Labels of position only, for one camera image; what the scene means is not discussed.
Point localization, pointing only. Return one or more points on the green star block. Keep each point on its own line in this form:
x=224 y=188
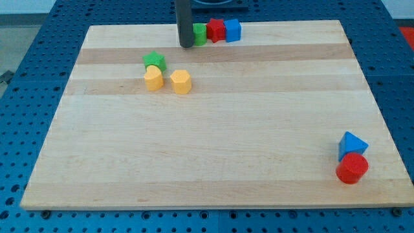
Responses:
x=155 y=59

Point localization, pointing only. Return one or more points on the red star block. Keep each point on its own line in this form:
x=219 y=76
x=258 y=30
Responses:
x=216 y=30

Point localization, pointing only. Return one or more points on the yellow hexagon block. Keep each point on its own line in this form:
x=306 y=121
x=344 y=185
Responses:
x=181 y=81

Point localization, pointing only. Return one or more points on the yellow heart block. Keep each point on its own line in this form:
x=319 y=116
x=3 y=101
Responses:
x=153 y=78

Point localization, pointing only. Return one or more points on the light wooden board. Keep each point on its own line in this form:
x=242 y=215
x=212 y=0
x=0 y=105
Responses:
x=259 y=129

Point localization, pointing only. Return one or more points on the green cylinder block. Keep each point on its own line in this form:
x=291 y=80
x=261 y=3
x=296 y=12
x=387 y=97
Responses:
x=200 y=34

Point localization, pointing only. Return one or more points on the blue cube block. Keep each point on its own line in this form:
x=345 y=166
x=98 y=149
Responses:
x=233 y=30

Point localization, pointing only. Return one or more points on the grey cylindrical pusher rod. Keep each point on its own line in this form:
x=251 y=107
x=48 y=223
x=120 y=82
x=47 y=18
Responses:
x=184 y=23

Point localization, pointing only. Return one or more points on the blue triangle block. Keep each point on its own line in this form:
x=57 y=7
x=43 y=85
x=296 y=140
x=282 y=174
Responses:
x=350 y=143

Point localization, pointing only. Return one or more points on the red cylinder block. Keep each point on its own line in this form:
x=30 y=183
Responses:
x=352 y=168

